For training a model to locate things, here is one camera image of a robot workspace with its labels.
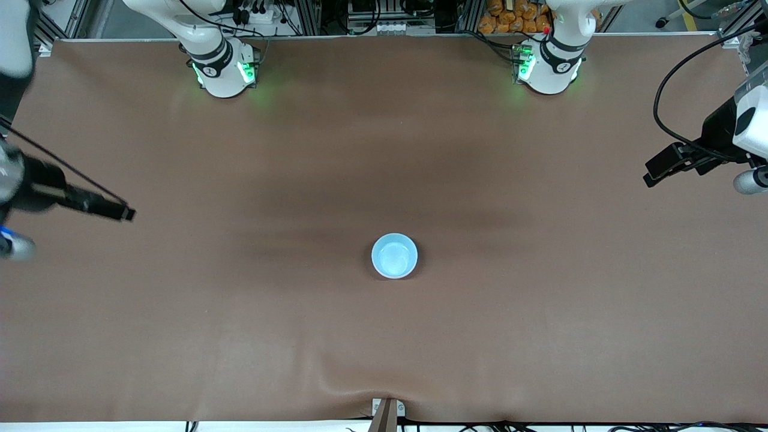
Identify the blue bowl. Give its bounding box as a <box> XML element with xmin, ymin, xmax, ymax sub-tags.
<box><xmin>371</xmin><ymin>233</ymin><xmax>419</xmax><ymax>280</ymax></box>

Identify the bag of orange items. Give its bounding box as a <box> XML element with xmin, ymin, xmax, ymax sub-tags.
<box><xmin>478</xmin><ymin>0</ymin><xmax>601</xmax><ymax>35</ymax></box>

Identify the white power strip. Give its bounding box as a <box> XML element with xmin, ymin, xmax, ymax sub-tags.
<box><xmin>230</xmin><ymin>5</ymin><xmax>278</xmax><ymax>26</ymax></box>

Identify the brown table mat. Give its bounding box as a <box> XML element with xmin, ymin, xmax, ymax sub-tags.
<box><xmin>0</xmin><ymin>34</ymin><xmax>768</xmax><ymax>424</ymax></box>

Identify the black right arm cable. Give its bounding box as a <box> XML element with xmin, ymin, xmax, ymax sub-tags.
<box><xmin>0</xmin><ymin>114</ymin><xmax>128</xmax><ymax>208</ymax></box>

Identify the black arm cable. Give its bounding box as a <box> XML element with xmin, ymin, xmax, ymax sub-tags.
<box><xmin>0</xmin><ymin>114</ymin><xmax>128</xmax><ymax>208</ymax></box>
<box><xmin>653</xmin><ymin>12</ymin><xmax>768</xmax><ymax>164</ymax></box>

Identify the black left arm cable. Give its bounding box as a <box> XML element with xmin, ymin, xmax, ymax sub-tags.
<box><xmin>653</xmin><ymin>12</ymin><xmax>768</xmax><ymax>164</ymax></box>

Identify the aluminium frame profile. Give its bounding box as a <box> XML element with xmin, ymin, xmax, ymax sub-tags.
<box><xmin>716</xmin><ymin>24</ymin><xmax>751</xmax><ymax>50</ymax></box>
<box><xmin>30</xmin><ymin>0</ymin><xmax>92</xmax><ymax>56</ymax></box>

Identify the metal table clamp bracket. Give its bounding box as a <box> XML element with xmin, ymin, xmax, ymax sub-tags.
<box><xmin>371</xmin><ymin>397</ymin><xmax>406</xmax><ymax>432</ymax></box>

